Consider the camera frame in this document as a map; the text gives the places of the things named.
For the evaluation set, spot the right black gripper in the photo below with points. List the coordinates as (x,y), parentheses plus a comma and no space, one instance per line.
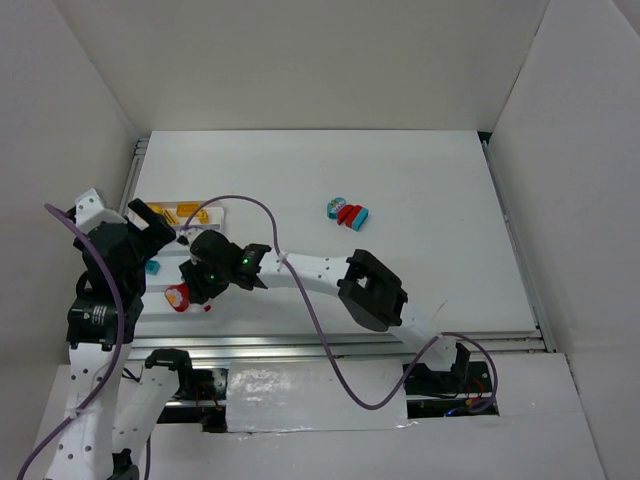
(195,282)

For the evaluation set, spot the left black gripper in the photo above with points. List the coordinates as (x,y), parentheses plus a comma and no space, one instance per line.
(151,232)

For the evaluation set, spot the yellow striped lego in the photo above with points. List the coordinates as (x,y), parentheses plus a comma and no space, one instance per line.
(170,217)

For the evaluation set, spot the red white flower lego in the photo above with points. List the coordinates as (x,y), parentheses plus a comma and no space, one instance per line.
(178,297)

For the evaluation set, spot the large yellow lego brick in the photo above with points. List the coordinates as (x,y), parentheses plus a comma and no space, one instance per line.
(184,210)

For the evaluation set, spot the small teal lego cube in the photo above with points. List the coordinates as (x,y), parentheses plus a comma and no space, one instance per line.
(152,267)

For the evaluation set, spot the teal printed round lego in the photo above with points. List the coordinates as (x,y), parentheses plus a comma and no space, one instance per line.
(334,206)

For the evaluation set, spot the red lego brick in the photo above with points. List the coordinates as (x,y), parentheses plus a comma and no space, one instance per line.
(348,214)

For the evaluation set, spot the teal lego brick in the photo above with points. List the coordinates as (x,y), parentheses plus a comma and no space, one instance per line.
(358,218)

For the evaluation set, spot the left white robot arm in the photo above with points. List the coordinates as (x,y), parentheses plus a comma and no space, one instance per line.
(96,441)

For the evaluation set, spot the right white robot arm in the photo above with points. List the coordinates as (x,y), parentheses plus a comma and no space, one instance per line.
(371,293)

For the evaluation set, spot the white compartment sorting tray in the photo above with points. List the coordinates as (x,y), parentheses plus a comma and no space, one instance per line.
(174,281)

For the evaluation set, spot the white foil cover panel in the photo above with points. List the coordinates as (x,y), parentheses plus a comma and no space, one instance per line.
(296,397)

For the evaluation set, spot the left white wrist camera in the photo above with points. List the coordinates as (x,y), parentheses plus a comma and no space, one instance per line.
(91,210)

